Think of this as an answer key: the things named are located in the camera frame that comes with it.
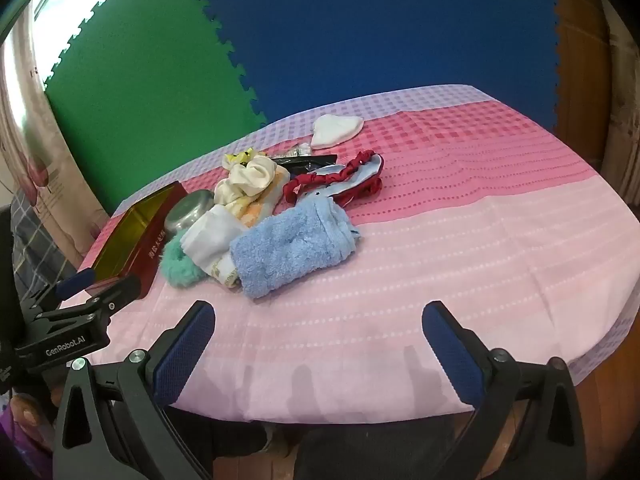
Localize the green foam mat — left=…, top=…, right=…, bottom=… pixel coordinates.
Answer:
left=45, top=0, right=269, bottom=214

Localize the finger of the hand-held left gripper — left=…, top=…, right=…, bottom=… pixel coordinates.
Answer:
left=20, top=266, right=97, bottom=312
left=31, top=273, right=142, bottom=329

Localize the yellow hair tie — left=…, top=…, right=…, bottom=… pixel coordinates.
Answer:
left=222, top=147, right=264, bottom=169

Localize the blue foam mat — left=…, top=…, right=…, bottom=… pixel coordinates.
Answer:
left=180, top=0, right=562, bottom=134

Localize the person's left hand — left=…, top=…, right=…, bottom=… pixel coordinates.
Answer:
left=7, top=375, right=68, bottom=456

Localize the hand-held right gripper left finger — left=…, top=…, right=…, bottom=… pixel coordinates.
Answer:
left=52, top=300, right=217, bottom=480

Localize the round metal bowl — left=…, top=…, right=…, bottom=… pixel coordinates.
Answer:
left=164, top=190, right=216, bottom=236

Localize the pink checked tablecloth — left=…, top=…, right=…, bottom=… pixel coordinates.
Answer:
left=80, top=83, right=634, bottom=424

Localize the light blue eye mask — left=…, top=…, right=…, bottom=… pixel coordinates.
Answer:
left=310, top=153, right=385, bottom=209

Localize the floral curtain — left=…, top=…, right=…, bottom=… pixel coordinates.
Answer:
left=0, top=0, right=109, bottom=261

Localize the light blue fluffy towel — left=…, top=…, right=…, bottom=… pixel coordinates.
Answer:
left=229, top=195, right=361, bottom=300

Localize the cream satin scrunchie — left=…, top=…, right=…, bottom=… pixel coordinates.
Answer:
left=214, top=156, right=279, bottom=206

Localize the red tin box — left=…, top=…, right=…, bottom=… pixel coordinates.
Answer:
left=92, top=181, right=189, bottom=300

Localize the black packet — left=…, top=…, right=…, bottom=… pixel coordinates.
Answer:
left=272, top=155, right=339, bottom=177

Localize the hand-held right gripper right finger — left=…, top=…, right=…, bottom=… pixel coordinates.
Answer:
left=421, top=301, right=588, bottom=480

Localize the teal fluffy scrunchie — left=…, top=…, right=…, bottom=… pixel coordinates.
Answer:
left=160, top=236, right=206, bottom=289

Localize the white knit sock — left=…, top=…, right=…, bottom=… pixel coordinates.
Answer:
left=310, top=114, right=364, bottom=150

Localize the wooden door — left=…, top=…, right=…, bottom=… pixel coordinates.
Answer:
left=552, top=0, right=640, bottom=192

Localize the grey plaid cloth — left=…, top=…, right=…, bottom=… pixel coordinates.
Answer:
left=9, top=199, right=77, bottom=303

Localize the red scrunchie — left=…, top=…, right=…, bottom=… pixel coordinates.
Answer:
left=283, top=150, right=385, bottom=206

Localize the white folded cloth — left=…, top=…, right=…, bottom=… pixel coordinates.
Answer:
left=180, top=206, right=249, bottom=288

